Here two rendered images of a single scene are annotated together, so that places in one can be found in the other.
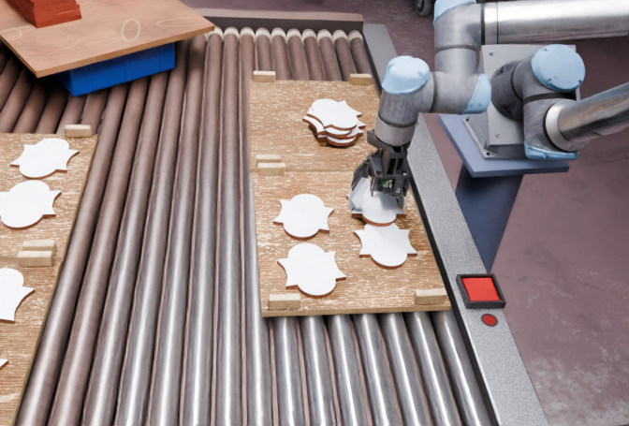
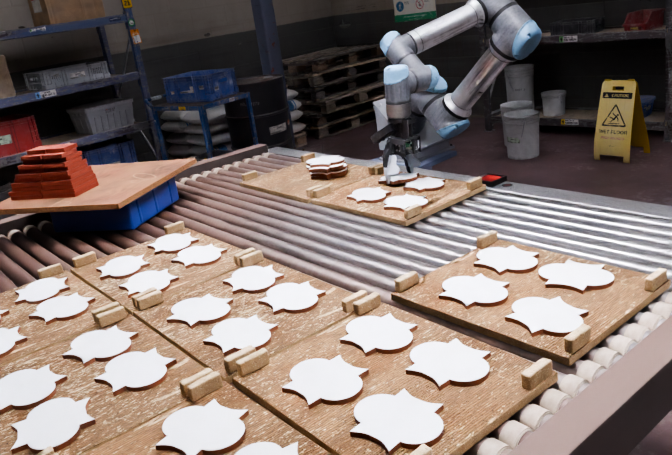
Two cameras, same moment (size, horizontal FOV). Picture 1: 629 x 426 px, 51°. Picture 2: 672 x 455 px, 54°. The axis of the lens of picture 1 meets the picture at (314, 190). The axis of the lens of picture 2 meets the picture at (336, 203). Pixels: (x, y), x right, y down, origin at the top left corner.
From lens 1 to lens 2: 122 cm
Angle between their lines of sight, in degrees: 32
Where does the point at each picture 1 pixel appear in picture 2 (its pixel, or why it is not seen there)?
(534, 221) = not seen: hidden behind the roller
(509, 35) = (428, 41)
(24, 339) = (301, 277)
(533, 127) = (440, 116)
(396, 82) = (397, 75)
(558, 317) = not seen: hidden behind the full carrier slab
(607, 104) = (480, 69)
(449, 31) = (400, 49)
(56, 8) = (83, 178)
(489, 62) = (382, 110)
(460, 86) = (423, 70)
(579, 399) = not seen: hidden behind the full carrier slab
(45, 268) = (260, 262)
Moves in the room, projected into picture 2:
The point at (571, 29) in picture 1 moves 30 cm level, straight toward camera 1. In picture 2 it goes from (453, 28) to (490, 31)
